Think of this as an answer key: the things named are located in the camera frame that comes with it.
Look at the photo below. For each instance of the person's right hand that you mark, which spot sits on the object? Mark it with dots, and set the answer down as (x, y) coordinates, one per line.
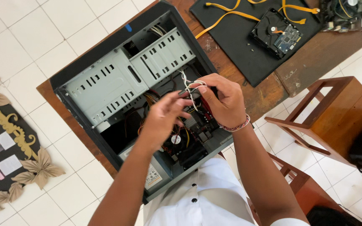
(228, 103)

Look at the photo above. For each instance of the person's left hand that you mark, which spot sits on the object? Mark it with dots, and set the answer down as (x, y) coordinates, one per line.
(160, 121)

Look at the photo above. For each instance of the black grey computer case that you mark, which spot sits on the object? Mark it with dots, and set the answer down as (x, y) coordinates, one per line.
(112, 147)

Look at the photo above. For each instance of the small grey metal drive cage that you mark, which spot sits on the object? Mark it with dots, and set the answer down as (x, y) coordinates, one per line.
(165, 56)

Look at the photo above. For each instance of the black mat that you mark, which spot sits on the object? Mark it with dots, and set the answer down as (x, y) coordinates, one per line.
(234, 47)

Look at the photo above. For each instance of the loose green motherboard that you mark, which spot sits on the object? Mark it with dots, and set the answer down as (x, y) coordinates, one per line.
(350, 15)

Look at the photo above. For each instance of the black processor cooling fan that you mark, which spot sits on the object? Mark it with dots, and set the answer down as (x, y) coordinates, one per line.
(176, 140)

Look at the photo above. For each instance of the black poster with paper flowers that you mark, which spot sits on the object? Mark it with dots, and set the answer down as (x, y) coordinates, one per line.
(8, 150)

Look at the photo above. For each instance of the black cloth item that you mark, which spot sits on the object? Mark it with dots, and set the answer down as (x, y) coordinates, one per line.
(331, 217)

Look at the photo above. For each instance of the large grey metal drive cage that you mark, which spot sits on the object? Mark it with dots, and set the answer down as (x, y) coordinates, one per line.
(105, 86)

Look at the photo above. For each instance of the brown wooden stool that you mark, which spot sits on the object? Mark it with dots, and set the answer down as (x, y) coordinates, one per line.
(341, 116)
(306, 191)

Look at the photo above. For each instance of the grey power supply unit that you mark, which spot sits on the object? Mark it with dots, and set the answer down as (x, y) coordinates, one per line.
(156, 177)

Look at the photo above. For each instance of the black hard disk drive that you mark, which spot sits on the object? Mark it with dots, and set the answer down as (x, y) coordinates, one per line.
(275, 34)

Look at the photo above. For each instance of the brown wooden table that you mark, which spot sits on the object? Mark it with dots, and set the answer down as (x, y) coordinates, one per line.
(313, 59)

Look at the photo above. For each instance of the white button shirt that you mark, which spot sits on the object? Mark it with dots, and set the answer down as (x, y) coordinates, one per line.
(206, 194)

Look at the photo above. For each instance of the person's left fingers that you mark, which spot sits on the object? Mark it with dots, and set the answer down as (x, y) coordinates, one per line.
(178, 102)

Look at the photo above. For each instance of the motherboard with red slots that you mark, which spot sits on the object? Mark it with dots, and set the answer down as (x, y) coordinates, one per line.
(200, 125)

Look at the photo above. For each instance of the blue tape strip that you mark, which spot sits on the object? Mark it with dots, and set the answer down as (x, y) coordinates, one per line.
(128, 28)

